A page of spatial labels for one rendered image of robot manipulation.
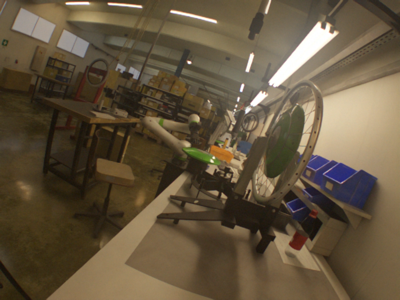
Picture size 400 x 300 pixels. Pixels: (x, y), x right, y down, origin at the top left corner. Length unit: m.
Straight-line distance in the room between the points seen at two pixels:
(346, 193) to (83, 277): 1.00
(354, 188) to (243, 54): 6.26
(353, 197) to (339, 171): 0.21
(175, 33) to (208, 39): 1.18
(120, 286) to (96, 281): 0.06
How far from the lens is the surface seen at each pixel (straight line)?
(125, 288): 0.50
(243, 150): 4.86
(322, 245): 1.16
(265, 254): 0.88
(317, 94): 0.70
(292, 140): 0.69
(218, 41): 7.09
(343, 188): 0.99
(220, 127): 1.90
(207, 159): 1.40
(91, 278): 0.51
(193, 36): 7.28
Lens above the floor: 1.32
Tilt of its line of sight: 8 degrees down
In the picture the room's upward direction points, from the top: 21 degrees clockwise
